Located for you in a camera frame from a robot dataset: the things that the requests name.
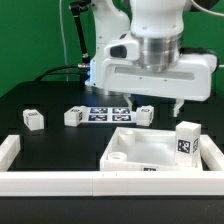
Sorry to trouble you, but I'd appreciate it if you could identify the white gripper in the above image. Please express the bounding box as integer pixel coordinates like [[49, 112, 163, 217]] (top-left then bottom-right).
[[101, 54, 218, 117]]

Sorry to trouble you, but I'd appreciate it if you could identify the white square tabletop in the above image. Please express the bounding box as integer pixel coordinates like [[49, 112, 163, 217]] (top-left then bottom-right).
[[100, 127, 203, 171]]

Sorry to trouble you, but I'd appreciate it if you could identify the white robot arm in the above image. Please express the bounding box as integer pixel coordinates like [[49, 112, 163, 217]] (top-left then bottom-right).
[[86, 0, 218, 114]]

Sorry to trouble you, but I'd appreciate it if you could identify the fiducial marker sheet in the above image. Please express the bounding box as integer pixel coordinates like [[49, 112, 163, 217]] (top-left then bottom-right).
[[82, 107, 136, 123]]

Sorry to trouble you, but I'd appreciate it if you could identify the white U-shaped obstacle fence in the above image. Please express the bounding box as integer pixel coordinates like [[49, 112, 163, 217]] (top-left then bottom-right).
[[0, 135, 224, 197]]

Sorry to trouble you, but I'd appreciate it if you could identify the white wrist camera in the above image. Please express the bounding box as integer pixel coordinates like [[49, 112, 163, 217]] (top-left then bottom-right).
[[104, 32, 140, 61]]

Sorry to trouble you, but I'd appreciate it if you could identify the black cable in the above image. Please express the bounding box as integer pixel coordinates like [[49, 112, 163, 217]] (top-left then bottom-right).
[[34, 64, 91, 82]]

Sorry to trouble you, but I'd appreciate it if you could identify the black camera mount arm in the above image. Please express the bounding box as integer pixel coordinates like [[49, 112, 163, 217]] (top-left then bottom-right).
[[69, 0, 91, 63]]

